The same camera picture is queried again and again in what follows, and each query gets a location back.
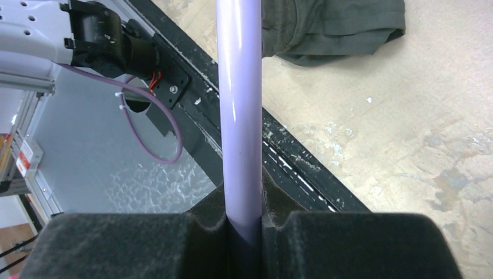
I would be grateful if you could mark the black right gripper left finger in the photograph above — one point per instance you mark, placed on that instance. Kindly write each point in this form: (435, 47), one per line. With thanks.
(116, 245)

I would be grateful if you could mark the purple hanger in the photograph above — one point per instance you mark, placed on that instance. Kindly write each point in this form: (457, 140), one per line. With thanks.
(239, 49)

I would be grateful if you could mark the dark olive green shorts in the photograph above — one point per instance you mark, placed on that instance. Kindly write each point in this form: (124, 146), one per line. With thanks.
(314, 32)

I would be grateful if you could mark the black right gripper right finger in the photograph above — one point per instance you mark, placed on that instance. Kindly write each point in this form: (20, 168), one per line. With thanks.
(298, 243)

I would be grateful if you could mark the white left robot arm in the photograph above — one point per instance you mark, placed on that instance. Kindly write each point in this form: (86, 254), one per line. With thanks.
(108, 37)

